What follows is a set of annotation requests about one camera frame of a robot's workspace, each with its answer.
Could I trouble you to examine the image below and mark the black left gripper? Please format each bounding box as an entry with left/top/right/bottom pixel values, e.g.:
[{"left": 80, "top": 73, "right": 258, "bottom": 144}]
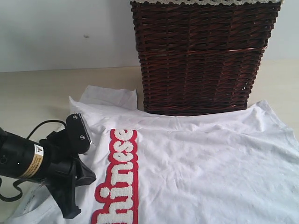
[{"left": 39, "top": 129, "right": 96, "bottom": 219}]

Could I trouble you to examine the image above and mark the white t-shirt red lettering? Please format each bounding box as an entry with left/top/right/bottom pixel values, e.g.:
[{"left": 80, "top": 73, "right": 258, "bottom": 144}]
[{"left": 7, "top": 86, "right": 299, "bottom": 224}]

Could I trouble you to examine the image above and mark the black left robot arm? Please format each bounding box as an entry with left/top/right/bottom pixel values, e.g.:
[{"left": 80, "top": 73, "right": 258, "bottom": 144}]
[{"left": 0, "top": 129, "right": 96, "bottom": 219}]

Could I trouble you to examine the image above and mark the dark brown wicker basket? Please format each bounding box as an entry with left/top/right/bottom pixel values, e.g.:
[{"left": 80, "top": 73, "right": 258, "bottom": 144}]
[{"left": 130, "top": 1, "right": 282, "bottom": 116}]

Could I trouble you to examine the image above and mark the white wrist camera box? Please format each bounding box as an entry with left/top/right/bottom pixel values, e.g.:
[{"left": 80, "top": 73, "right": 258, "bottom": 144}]
[{"left": 66, "top": 113, "right": 92, "bottom": 154}]

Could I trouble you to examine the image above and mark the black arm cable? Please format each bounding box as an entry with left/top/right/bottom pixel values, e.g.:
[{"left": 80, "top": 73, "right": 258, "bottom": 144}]
[{"left": 0, "top": 119, "right": 67, "bottom": 203}]

